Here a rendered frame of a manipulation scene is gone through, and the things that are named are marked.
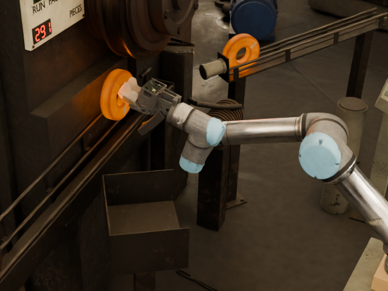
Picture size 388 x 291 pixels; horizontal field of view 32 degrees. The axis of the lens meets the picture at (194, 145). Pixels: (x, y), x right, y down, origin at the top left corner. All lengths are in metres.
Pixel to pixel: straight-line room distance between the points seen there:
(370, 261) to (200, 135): 0.76
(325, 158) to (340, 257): 1.00
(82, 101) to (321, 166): 0.73
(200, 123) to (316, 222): 1.12
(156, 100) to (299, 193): 1.26
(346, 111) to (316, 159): 0.88
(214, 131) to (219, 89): 1.91
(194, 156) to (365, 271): 0.70
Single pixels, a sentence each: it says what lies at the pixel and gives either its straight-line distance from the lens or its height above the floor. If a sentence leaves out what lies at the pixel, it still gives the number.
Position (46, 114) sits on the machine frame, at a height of 0.87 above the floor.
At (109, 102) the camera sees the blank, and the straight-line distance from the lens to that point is 2.03.
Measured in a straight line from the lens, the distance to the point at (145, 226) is 1.92.
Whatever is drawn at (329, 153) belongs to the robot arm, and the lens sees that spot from 1.85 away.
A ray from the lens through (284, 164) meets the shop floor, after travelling 3.27.
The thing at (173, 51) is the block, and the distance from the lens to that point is 2.42.
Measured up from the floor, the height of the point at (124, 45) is 0.99.
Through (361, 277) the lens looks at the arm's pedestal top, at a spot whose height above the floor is 0.30.
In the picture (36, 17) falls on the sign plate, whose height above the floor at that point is 1.14.
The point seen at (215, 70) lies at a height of 0.68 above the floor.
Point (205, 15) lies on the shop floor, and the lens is 4.83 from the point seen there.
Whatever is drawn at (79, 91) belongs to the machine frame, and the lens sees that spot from 2.02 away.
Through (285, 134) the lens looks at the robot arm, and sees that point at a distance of 2.04.
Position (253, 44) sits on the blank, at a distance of 2.64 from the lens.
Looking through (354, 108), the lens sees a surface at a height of 0.52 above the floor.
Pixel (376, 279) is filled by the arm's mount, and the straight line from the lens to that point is 2.23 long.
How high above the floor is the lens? 1.84
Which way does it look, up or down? 33 degrees down
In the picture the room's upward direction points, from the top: 2 degrees clockwise
